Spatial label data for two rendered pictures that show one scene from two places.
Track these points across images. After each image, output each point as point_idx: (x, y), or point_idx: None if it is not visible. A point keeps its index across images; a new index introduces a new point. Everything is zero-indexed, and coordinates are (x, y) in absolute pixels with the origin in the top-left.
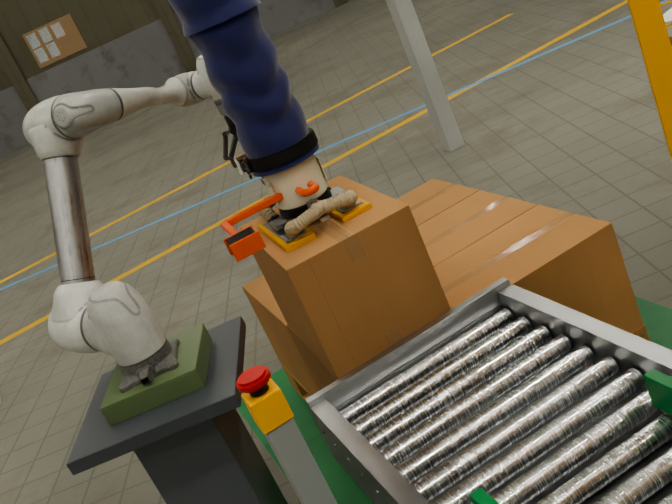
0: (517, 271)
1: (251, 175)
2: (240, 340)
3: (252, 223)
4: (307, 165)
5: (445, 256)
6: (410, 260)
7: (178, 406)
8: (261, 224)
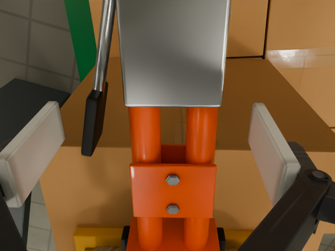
0: (327, 222)
1: (103, 114)
2: (23, 234)
3: (66, 171)
4: None
5: (332, 121)
6: None
7: None
8: (82, 243)
